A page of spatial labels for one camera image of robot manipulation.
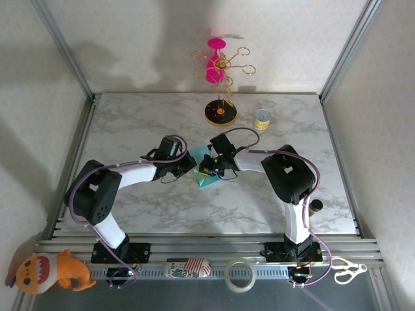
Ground aluminium frame rail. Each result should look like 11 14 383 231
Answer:
32 235 388 270

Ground aluminium frame post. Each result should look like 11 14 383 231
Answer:
30 0 98 101
319 0 383 101

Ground yellow tin can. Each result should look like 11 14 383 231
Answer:
253 108 272 132

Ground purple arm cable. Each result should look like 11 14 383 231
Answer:
66 134 189 289
226 127 335 288

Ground orange plush shark toy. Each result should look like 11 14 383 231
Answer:
5 248 97 295

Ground white scissors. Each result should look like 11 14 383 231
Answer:
330 257 369 286

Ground light blue paper sheet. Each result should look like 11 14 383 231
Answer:
187 144 223 189

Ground black controller box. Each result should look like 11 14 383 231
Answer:
288 266 314 282
106 267 137 280

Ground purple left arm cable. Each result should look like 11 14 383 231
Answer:
66 134 189 289

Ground pink plastic wine glass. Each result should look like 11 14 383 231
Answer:
206 38 228 84

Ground clear tape roll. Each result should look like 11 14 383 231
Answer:
224 258 257 294

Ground aluminium side rail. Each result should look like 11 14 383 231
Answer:
319 93 379 240
48 93 100 240

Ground gold wire glass rack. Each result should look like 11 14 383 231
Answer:
190 47 257 127

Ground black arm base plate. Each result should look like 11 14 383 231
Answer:
90 242 152 264
263 241 324 263

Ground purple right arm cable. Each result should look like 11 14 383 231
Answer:
226 127 335 288

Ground striped pouch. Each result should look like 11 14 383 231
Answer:
161 257 212 279

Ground grey perforated cable duct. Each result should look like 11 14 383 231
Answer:
87 265 292 280

